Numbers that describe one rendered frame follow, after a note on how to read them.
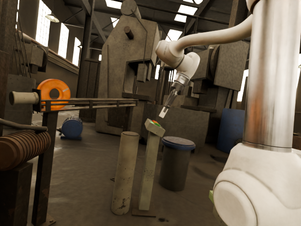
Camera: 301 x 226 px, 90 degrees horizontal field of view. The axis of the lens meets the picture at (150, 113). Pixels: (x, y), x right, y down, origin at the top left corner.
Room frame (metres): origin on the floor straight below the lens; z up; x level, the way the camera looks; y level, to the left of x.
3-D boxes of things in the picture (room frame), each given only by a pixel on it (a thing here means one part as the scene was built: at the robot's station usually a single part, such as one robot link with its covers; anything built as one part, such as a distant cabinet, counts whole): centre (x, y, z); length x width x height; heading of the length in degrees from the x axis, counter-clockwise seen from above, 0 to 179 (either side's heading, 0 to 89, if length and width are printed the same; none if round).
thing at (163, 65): (9.25, -0.64, 2.25); 0.92 x 0.92 x 4.50
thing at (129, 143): (0.98, 0.11, 0.26); 0.12 x 0.12 x 0.52
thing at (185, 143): (1.41, -0.30, 0.22); 0.32 x 0.32 x 0.43
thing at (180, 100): (4.54, -0.81, 0.55); 1.10 x 0.53 x 1.10; 26
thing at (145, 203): (1.03, -0.05, 0.31); 0.24 x 0.16 x 0.62; 6
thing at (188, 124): (2.85, -0.42, 0.39); 1.03 x 0.83 x 0.77; 111
